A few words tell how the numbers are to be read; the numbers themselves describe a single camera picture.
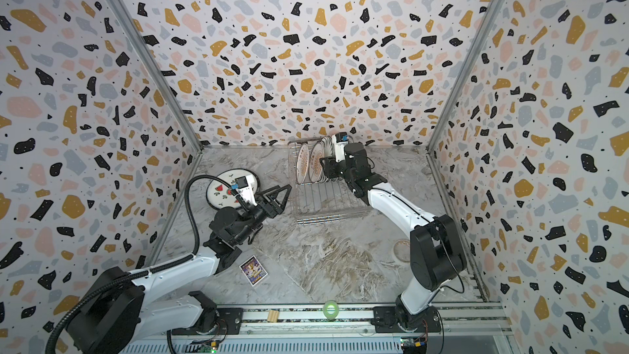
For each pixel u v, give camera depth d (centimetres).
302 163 110
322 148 105
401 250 90
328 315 75
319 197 101
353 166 67
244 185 68
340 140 75
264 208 67
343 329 73
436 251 46
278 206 67
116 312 41
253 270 82
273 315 74
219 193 103
